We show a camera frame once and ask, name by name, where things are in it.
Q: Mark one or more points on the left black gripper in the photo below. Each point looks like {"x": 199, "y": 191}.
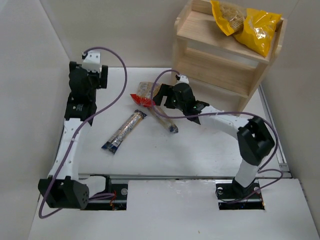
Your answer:
{"x": 88, "y": 71}

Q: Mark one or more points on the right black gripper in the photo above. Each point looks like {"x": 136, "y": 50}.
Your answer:
{"x": 164, "y": 94}

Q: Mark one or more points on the red clear pasta bag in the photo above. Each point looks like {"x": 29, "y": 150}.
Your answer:
{"x": 143, "y": 97}

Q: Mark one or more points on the blue spaghetti packet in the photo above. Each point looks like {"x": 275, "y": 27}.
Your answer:
{"x": 167, "y": 123}
{"x": 118, "y": 137}

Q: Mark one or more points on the yellow clear fusilli pasta bag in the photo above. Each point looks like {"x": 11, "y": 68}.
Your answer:
{"x": 229, "y": 17}

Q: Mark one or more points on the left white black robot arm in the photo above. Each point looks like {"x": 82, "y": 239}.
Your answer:
{"x": 62, "y": 188}

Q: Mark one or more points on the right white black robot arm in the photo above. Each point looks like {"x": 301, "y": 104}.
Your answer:
{"x": 256, "y": 138}

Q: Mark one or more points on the wooden two-tier shelf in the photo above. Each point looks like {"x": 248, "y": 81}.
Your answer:
{"x": 202, "y": 52}

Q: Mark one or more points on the solid yellow pasta bag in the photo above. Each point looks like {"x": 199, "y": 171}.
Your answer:
{"x": 258, "y": 30}

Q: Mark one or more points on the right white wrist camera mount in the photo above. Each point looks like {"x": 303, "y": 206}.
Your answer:
{"x": 181, "y": 79}

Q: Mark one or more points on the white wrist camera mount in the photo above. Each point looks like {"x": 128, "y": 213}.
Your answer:
{"x": 181, "y": 79}
{"x": 92, "y": 61}

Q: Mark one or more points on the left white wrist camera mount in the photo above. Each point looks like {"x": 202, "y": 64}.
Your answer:
{"x": 92, "y": 61}

